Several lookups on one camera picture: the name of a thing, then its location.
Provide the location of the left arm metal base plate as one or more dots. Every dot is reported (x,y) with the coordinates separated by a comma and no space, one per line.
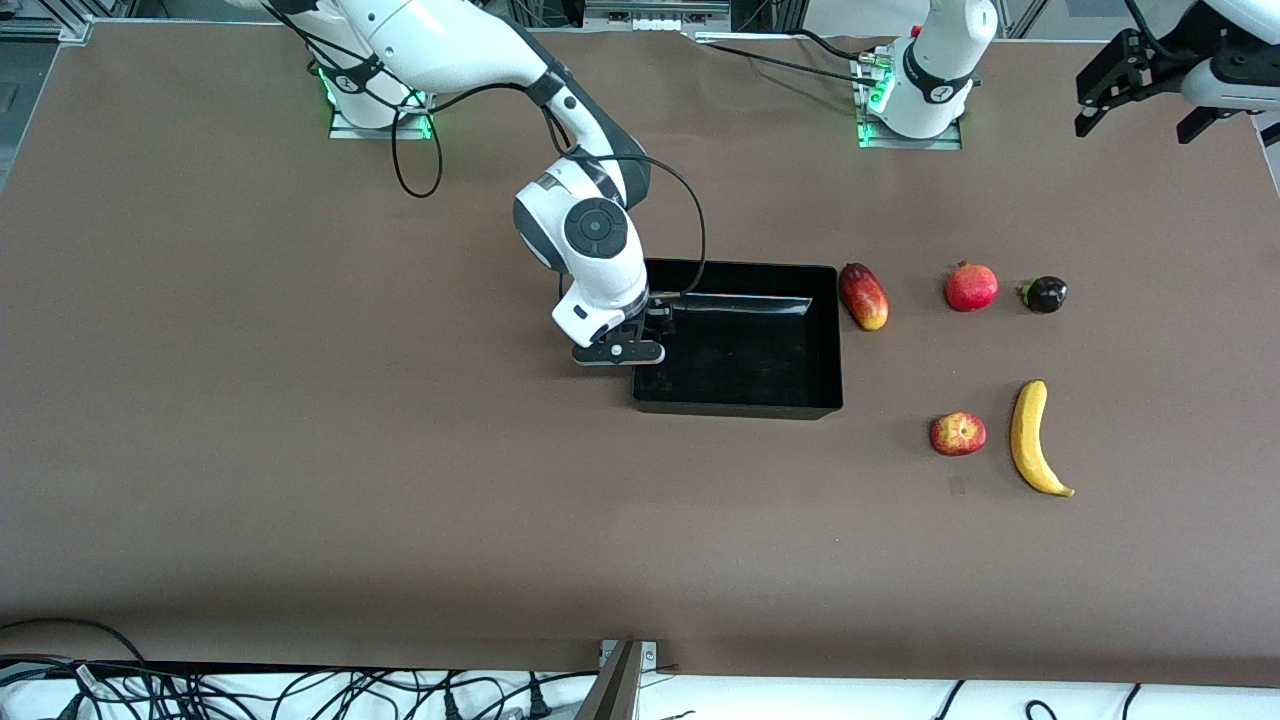
(905,142)

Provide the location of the black plastic box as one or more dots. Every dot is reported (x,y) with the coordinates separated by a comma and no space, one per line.
(740,360)

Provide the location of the grey metal post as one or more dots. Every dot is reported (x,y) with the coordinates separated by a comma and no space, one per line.
(612,690)

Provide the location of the yellow banana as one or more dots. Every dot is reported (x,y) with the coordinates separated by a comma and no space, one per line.
(1027,440)

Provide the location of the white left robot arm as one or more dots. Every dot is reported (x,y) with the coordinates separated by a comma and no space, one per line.
(940,60)

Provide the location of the red yellow mango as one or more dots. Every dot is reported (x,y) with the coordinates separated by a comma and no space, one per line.
(864,297)

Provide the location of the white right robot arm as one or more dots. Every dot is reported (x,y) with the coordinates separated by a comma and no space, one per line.
(440,40)

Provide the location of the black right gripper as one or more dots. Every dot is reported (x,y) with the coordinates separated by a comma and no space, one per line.
(655,317)

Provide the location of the small metal bracket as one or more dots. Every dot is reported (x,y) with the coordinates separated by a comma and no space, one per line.
(650,655)

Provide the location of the red apple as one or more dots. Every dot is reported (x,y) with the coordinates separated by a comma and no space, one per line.
(958,434)

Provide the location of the red pomegranate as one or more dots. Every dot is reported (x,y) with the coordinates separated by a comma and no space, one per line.
(971,288)

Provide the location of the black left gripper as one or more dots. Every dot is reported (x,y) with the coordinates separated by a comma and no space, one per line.
(1141,64)

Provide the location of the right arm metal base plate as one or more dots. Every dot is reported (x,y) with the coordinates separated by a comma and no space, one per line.
(380,133)

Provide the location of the aluminium frame profile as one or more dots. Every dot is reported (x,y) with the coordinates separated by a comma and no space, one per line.
(40,28)

